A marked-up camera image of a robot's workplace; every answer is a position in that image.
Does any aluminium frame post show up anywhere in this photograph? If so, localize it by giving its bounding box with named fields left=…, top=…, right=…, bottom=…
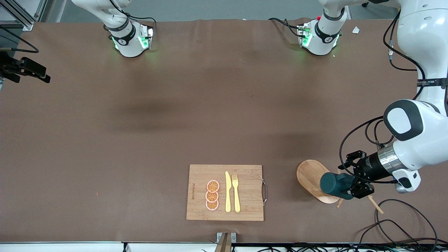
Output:
left=0, top=0, right=48, bottom=31

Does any wooden cutting board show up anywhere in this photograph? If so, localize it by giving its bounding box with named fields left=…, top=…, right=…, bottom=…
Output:
left=186, top=164, right=268, bottom=222

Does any metal edge bracket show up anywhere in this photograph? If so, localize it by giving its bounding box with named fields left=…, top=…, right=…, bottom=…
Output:
left=214, top=232, right=237, bottom=252

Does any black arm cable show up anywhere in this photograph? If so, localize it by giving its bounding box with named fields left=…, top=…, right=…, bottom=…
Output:
left=0, top=26, right=39, bottom=54
left=338, top=10, right=426, bottom=184

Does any black right base cable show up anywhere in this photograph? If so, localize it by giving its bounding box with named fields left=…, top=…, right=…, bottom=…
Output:
left=108, top=0, right=157, bottom=28

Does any brown table cover cloth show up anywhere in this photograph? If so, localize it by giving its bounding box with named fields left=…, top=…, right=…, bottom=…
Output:
left=0, top=17, right=448, bottom=244

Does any wooden mug tree stand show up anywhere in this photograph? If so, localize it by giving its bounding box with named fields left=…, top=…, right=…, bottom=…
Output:
left=296, top=160, right=384, bottom=215

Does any black base cable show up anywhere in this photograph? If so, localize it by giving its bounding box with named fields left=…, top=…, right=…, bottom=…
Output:
left=268, top=17, right=302, bottom=37
left=108, top=0, right=157, bottom=28

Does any yellow plastic fork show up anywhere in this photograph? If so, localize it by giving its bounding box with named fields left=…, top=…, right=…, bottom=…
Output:
left=232, top=174, right=241, bottom=213

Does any black looped cable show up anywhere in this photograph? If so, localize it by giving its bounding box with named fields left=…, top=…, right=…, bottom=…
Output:
left=375, top=199, right=439, bottom=245
left=356, top=219, right=417, bottom=247

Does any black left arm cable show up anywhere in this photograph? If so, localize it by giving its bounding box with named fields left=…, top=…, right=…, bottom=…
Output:
left=338, top=10, right=426, bottom=184

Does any dark green cup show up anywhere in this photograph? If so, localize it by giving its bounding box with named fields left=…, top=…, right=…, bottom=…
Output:
left=320, top=172, right=357, bottom=200

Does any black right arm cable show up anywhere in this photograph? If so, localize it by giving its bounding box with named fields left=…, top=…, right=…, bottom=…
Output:
left=0, top=26, right=39, bottom=54

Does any black left base cable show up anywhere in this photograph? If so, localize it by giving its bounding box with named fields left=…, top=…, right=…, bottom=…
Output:
left=268, top=17, right=302, bottom=37

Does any yellow plastic knife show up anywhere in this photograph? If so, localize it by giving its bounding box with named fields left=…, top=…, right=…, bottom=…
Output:
left=225, top=171, right=232, bottom=213

